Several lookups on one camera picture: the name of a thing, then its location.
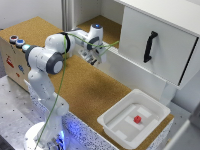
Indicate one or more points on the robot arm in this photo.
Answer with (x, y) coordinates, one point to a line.
(41, 60)

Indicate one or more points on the red button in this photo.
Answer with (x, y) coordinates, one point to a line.
(13, 38)

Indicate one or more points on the white cabinet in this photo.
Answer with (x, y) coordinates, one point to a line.
(133, 71)

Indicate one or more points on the green button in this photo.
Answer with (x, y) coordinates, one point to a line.
(26, 47)

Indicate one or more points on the white plastic box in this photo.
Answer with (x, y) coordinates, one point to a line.
(116, 123)

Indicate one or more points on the blue button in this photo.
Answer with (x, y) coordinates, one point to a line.
(20, 42)

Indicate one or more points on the pink block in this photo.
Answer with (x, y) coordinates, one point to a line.
(137, 119)

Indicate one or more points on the white sliding door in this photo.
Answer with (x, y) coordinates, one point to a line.
(133, 36)

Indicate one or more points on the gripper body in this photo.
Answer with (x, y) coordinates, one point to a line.
(99, 56)

